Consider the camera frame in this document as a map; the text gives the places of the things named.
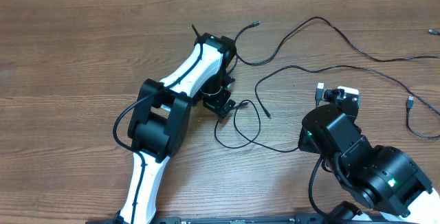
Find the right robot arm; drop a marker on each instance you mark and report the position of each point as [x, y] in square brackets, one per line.
[380, 178]

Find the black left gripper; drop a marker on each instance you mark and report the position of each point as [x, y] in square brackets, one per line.
[217, 105]

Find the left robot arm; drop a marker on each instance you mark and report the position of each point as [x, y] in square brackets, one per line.
[161, 114]

